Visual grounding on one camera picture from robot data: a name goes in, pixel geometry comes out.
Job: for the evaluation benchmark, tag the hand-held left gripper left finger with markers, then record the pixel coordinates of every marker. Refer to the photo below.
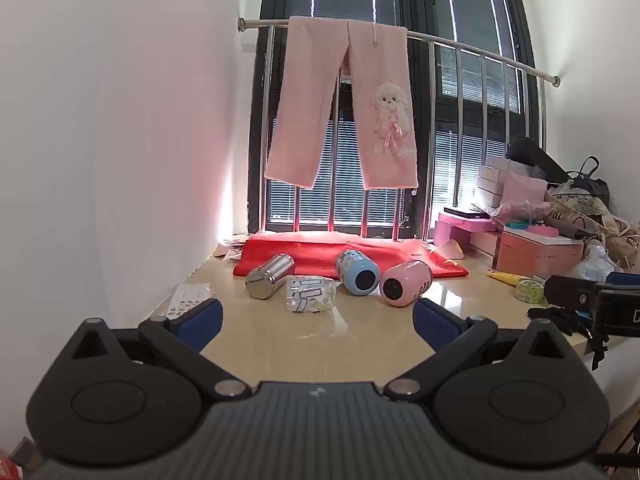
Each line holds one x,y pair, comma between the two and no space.
200,321

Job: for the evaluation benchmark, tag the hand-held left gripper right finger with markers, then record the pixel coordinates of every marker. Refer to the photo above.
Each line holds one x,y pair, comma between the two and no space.
436,325

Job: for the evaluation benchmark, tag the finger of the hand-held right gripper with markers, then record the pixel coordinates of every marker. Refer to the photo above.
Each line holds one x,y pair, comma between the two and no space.
625,278
567,290

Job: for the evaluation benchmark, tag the pink cup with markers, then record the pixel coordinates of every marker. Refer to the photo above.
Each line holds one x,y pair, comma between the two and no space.
405,282

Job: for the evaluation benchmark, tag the stainless steel cup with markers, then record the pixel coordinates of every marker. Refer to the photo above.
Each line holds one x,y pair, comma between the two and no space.
267,277

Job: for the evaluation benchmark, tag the blue cup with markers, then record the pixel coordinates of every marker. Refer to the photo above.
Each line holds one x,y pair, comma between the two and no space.
357,272

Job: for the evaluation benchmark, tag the white sticker sheet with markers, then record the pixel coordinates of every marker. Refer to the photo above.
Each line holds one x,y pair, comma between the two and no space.
185,300

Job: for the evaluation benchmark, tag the white plastic bag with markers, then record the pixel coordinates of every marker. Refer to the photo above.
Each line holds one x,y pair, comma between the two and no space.
597,262

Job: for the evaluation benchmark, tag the green tape roll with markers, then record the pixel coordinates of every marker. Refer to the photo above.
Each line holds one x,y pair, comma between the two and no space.
530,291

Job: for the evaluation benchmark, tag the large pink box white lid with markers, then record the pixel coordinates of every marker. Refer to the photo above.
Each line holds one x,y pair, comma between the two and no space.
535,257

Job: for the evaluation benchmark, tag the yellow tube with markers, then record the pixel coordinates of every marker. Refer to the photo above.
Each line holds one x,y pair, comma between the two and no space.
502,276

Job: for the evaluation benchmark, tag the teal and pink packet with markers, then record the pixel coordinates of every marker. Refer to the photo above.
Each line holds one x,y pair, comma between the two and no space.
532,229

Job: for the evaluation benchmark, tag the beige patterned bag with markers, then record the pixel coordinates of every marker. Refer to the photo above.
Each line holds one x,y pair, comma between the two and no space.
590,210

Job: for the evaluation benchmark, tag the crumpled papers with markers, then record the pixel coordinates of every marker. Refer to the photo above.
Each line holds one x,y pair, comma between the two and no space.
231,250

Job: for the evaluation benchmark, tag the small pink box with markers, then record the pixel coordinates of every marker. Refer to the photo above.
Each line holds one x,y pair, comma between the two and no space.
452,232

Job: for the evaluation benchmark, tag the black handbag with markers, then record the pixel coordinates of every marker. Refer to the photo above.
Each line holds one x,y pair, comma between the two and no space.
595,187

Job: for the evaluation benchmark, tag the pink paper bag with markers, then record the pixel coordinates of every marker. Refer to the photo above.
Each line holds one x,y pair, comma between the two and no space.
522,192

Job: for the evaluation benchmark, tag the clear plastic packet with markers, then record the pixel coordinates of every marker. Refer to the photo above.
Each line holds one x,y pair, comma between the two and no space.
310,295

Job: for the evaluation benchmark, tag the flat black case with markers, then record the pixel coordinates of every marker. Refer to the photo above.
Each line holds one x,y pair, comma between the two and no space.
467,213

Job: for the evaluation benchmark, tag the red cloth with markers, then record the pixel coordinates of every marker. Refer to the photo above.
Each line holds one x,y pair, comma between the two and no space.
310,250

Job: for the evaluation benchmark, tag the stack of white boxes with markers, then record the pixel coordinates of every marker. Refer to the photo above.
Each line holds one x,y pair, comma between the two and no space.
492,180

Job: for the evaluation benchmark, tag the black duffel bag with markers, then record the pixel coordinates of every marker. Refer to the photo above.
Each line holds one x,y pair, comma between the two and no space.
530,156

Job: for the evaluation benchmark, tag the pink pants with dog print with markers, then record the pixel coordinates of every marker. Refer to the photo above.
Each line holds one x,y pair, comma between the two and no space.
300,110

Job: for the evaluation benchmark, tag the red packet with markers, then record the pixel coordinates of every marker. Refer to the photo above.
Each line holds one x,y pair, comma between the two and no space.
9,467

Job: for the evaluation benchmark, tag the steel window railing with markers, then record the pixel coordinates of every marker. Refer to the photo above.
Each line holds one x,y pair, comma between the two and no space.
260,22

